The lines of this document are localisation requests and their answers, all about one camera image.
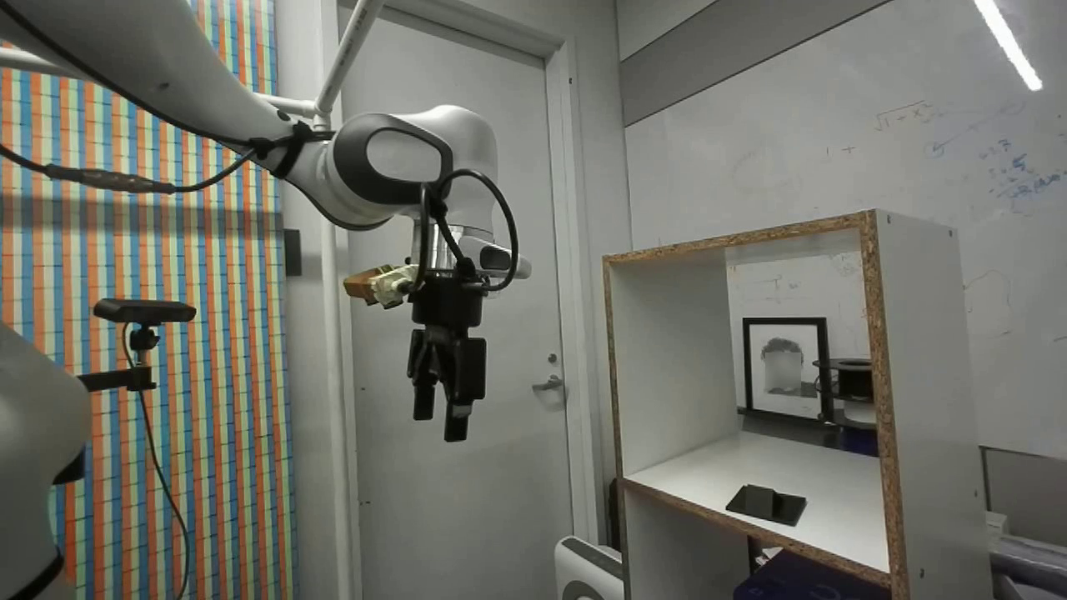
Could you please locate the black framed portrait picture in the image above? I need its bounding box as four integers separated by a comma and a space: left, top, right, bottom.
739, 313, 832, 427

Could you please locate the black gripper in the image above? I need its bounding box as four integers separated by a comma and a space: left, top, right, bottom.
404, 267, 493, 445

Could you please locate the small black object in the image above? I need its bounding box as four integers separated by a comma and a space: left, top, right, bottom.
722, 483, 811, 528

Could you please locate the tan wrist camera mount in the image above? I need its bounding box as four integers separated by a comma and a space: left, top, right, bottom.
339, 261, 422, 310

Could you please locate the grey door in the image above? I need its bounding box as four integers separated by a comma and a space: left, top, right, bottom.
335, 8, 602, 600

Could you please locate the white round-grille air purifier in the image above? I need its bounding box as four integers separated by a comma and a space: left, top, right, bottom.
549, 534, 625, 600

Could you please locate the white pole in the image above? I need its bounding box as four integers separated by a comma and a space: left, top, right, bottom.
314, 0, 385, 120

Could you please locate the white open shelf cabinet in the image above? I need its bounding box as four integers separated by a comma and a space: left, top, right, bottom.
600, 208, 996, 600

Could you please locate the whiteboard with writing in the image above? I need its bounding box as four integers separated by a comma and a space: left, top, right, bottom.
617, 0, 1067, 464

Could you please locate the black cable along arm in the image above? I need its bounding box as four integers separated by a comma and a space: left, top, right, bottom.
0, 130, 298, 195

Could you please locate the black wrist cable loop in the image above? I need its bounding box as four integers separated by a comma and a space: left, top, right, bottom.
422, 166, 522, 295

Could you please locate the striped colourful curtain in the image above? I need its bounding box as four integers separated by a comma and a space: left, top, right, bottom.
0, 0, 298, 600

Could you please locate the black camera on stand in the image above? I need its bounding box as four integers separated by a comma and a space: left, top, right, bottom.
76, 295, 201, 600

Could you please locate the metal door handle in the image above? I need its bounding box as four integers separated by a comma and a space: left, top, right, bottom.
529, 353, 569, 408

